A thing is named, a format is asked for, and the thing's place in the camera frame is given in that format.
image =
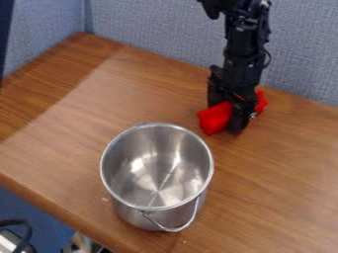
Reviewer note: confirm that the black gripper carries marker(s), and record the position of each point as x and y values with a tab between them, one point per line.
235	80

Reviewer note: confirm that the red plastic block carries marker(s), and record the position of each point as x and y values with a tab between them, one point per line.
214	118

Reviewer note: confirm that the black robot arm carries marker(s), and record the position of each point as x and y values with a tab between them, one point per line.
246	26

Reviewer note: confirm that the grey device under table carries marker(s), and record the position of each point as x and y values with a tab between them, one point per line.
9	241

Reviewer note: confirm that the stainless steel pot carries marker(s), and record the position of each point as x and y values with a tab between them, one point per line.
156	168

